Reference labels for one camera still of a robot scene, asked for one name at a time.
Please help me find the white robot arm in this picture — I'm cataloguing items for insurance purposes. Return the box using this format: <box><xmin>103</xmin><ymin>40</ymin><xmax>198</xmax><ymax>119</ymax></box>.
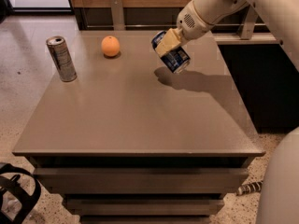
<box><xmin>154</xmin><ymin>0</ymin><xmax>299</xmax><ymax>224</ymax></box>

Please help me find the metal bracket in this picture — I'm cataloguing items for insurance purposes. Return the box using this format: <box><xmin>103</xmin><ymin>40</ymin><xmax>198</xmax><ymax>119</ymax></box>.
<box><xmin>109</xmin><ymin>0</ymin><xmax>125</xmax><ymax>31</ymax></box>
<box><xmin>237</xmin><ymin>7</ymin><xmax>258</xmax><ymax>40</ymax></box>

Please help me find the grey drawer cabinet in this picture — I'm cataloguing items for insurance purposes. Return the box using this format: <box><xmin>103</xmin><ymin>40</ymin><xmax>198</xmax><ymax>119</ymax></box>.
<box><xmin>14</xmin><ymin>32</ymin><xmax>263</xmax><ymax>224</ymax></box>

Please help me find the orange fruit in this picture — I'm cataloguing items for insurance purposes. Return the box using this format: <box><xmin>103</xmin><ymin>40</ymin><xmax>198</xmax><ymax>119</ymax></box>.
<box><xmin>101</xmin><ymin>36</ymin><xmax>120</xmax><ymax>57</ymax></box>

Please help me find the silver tall energy drink can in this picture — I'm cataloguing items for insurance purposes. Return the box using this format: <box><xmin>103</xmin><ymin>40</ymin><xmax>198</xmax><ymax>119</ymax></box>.
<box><xmin>46</xmin><ymin>35</ymin><xmax>77</xmax><ymax>82</ymax></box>

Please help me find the white power strip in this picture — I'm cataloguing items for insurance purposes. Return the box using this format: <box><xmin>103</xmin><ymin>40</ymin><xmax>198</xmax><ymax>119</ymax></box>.
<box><xmin>236</xmin><ymin>181</ymin><xmax>263</xmax><ymax>196</ymax></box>

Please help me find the left metal bracket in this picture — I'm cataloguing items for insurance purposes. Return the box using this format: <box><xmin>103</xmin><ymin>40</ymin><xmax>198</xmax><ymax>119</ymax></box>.
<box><xmin>109</xmin><ymin>0</ymin><xmax>125</xmax><ymax>31</ymax></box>

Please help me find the blue pepsi can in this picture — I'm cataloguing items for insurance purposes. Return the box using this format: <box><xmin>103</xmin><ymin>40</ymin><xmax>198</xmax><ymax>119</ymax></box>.
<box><xmin>151</xmin><ymin>31</ymin><xmax>191</xmax><ymax>74</ymax></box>

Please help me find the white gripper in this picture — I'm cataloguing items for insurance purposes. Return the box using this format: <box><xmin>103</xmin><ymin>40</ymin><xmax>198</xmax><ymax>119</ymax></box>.
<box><xmin>154</xmin><ymin>0</ymin><xmax>215</xmax><ymax>58</ymax></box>

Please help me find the right metal bracket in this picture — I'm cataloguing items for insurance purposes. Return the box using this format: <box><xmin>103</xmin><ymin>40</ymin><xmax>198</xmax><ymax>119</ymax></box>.
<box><xmin>237</xmin><ymin>7</ymin><xmax>258</xmax><ymax>40</ymax></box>

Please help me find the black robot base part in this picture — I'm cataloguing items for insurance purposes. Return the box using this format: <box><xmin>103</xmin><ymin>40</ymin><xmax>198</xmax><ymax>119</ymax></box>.
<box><xmin>0</xmin><ymin>162</ymin><xmax>41</xmax><ymax>224</ymax></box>

